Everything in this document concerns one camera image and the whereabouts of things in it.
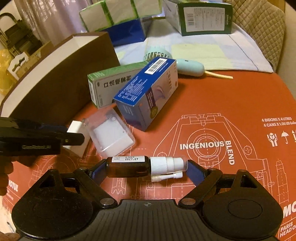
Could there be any white usb charger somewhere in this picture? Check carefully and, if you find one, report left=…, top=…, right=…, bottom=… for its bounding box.
left=63, top=120, right=90, bottom=157

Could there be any brown spray bottle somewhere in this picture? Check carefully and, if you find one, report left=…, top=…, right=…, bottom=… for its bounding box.
left=106, top=156, right=188, bottom=182

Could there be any left hand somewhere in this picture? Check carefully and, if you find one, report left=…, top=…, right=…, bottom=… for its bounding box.
left=0, top=156, right=38, bottom=196

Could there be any right hand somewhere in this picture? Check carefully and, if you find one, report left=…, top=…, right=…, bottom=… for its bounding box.
left=0, top=232, right=20, bottom=241

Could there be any yellow plastic bag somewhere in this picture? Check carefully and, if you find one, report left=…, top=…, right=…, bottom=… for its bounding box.
left=0, top=49, right=16, bottom=96

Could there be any clear plastic case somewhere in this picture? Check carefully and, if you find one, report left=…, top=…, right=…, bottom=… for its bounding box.
left=84, top=106, right=135, bottom=158

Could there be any brown white open box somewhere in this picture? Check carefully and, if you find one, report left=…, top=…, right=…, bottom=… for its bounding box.
left=1, top=32, right=119, bottom=126

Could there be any white hanger card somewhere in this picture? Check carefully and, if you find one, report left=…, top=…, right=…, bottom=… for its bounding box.
left=8, top=52, right=29, bottom=80

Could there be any green white medicine box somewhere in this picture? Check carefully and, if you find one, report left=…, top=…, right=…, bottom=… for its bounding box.
left=87, top=61, right=148, bottom=108

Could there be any orange printed cardboard mat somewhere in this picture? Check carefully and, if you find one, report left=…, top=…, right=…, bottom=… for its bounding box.
left=1, top=71, right=295, bottom=240

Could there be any brown cardboard box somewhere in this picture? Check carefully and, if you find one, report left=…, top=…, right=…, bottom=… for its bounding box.
left=16, top=41, right=54, bottom=80

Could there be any blue medicine box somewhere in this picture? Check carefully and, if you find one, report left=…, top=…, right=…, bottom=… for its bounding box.
left=113, top=57, right=178, bottom=131

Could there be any black folding rack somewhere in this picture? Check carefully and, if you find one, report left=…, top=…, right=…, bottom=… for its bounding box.
left=1, top=13, right=43, bottom=57

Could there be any purple lace curtain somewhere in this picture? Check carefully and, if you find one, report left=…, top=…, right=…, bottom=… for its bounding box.
left=15, top=0, right=92, bottom=45

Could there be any mint handheld fan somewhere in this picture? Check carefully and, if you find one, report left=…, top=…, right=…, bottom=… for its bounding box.
left=144, top=47, right=233, bottom=79

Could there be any blue box under tissues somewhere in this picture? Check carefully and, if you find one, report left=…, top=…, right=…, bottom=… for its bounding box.
left=104, top=17, right=152, bottom=47

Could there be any green tissue pack bundle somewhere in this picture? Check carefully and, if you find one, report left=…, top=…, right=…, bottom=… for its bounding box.
left=79, top=0, right=162, bottom=32

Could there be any pastel checked cloth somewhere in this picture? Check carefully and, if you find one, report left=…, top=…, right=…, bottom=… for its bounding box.
left=115, top=19, right=273, bottom=73

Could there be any dark green white box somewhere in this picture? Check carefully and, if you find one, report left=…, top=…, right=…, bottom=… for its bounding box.
left=163, top=1, right=233, bottom=36

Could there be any quilted beige chair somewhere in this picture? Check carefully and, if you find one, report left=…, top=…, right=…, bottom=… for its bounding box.
left=226, top=0, right=285, bottom=70

